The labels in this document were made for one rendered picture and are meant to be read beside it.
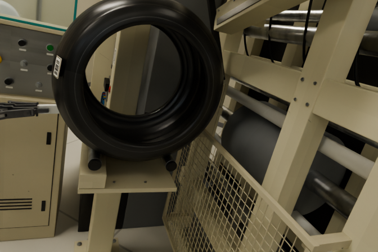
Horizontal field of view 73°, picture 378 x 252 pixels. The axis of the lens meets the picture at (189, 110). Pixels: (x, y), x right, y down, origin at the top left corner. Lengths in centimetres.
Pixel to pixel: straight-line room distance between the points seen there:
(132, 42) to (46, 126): 69
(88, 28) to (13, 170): 110
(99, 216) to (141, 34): 99
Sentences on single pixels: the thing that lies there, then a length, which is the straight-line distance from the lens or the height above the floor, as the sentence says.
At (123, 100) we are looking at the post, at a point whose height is 103.
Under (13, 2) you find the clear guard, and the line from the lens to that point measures 150.
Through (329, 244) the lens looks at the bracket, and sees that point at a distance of 80.
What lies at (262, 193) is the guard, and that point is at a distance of 83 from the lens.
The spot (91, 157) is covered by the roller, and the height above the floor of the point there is 92.
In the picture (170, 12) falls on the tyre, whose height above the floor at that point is 144.
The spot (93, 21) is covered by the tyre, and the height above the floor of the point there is 137.
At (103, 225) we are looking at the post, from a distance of 161.
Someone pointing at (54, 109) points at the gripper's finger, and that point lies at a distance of 99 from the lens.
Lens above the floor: 139
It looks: 16 degrees down
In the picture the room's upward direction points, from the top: 13 degrees clockwise
